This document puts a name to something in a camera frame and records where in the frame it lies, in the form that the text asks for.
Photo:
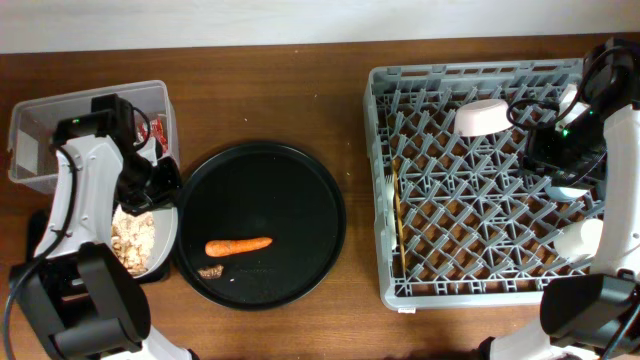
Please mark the black rectangular tray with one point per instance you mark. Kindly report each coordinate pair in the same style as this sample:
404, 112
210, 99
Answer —
35, 235

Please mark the rice and nut scraps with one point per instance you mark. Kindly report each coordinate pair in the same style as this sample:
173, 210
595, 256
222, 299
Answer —
132, 240

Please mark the brown food scrap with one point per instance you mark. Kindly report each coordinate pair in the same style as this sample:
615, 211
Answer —
211, 272

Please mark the grey plastic dishwasher rack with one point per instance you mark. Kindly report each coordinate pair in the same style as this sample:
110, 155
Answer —
477, 232

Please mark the white plastic fork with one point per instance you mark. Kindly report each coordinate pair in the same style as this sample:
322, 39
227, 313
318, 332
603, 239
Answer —
390, 217

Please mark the white cup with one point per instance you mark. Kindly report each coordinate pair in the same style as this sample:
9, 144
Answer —
579, 241

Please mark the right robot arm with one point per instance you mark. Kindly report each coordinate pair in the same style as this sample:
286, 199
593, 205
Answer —
595, 315

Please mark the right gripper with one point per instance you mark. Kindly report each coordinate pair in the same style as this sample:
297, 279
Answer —
537, 153

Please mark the blue cup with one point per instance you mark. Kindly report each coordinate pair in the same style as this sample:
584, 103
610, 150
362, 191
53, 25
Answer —
564, 194

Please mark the orange carrot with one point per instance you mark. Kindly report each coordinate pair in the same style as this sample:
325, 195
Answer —
223, 248

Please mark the red sauce packet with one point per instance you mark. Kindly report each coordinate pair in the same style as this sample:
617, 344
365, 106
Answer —
157, 132

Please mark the clear plastic waste bin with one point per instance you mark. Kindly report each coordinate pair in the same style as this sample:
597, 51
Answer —
33, 122

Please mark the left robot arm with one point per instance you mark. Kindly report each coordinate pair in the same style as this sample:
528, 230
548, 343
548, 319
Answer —
78, 298

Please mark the round black serving tray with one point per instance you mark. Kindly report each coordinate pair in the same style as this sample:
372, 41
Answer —
260, 189

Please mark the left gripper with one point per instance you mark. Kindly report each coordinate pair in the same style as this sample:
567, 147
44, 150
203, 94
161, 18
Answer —
165, 197

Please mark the pink bowl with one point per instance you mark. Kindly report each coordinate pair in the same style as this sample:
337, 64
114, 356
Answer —
482, 117

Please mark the grey plate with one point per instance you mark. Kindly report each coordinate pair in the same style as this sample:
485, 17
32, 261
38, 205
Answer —
143, 243

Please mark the wooden chopstick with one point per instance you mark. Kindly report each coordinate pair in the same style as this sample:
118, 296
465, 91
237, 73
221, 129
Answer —
399, 223

